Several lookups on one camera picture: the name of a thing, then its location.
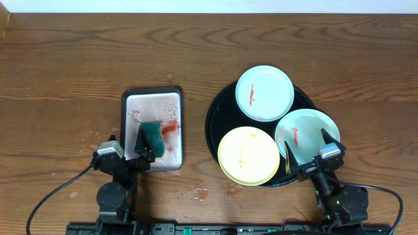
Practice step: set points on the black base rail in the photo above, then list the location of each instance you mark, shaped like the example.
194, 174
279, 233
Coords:
209, 229

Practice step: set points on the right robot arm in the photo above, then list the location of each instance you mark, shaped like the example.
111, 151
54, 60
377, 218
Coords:
339, 205

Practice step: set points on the yellow plate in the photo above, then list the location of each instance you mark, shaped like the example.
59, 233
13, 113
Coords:
248, 156

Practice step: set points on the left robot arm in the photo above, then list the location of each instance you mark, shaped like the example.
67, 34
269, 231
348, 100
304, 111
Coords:
117, 199

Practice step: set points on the light green plate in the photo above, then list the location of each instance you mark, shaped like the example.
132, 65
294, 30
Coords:
301, 129
264, 93

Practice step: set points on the green orange sponge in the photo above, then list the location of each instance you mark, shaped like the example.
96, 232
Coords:
152, 134

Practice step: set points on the rectangular black sponge tray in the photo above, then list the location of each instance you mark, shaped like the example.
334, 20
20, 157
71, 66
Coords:
157, 105

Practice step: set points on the round black tray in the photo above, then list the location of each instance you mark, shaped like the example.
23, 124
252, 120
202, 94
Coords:
225, 115

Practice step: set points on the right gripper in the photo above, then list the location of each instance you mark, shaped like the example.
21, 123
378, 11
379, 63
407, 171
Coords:
290, 160

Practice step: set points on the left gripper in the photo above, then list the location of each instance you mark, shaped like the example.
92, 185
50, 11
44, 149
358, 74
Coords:
127, 162

